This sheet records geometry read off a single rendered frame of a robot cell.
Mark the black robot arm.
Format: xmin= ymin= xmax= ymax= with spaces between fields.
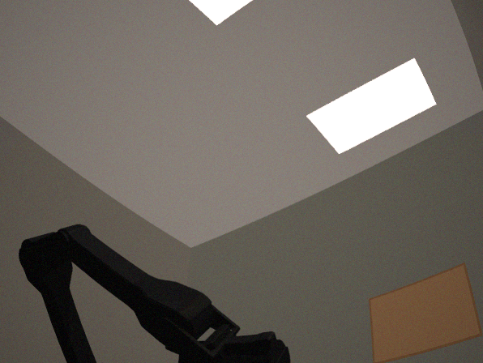
xmin=19 ymin=224 xmax=291 ymax=363

